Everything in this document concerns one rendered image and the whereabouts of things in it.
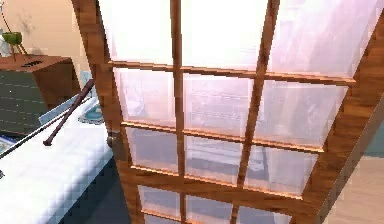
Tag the teal cloth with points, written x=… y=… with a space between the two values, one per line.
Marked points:
x=92 y=115

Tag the dark red baseball bat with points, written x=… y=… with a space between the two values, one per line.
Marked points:
x=68 y=112

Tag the brown chest of drawers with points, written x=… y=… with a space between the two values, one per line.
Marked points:
x=55 y=83

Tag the white bed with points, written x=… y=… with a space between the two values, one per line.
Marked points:
x=50 y=173

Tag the wooden glass-paned door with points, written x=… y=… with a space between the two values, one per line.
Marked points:
x=350 y=110

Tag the thin black rod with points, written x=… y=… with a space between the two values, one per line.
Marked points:
x=30 y=139

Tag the small black flat object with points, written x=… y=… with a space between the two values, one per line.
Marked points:
x=32 y=63

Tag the green plant pot on stand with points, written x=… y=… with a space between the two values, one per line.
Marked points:
x=12 y=37

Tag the white round object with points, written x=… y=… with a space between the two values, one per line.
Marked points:
x=3 y=46

